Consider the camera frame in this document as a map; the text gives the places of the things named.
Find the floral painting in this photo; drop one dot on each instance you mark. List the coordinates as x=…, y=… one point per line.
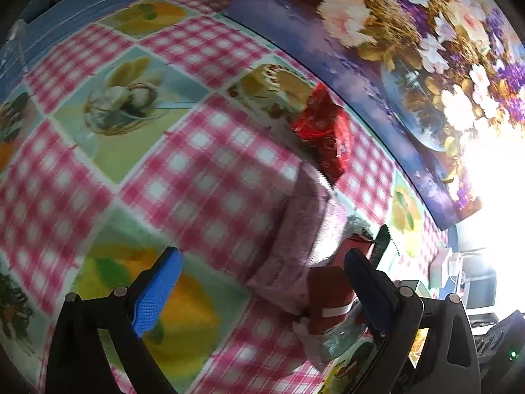
x=287, y=20

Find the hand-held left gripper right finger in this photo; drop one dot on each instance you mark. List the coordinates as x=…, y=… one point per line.
x=369, y=287

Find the pale pink snack packet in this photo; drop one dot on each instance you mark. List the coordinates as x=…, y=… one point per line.
x=318, y=344

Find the pink checked tablecloth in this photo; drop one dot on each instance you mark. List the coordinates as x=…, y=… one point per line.
x=197, y=160

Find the blue blanket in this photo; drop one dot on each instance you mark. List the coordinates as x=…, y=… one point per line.
x=82, y=4

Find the small white box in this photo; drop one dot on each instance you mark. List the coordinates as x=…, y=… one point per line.
x=441, y=269

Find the dark red snack packet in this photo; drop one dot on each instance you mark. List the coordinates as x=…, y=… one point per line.
x=328, y=295

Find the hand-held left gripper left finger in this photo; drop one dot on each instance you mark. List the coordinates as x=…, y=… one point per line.
x=158, y=295

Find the dark green snack packet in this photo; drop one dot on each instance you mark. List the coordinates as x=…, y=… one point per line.
x=381, y=246

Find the bright red snack packet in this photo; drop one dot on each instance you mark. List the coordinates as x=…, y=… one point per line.
x=324, y=127

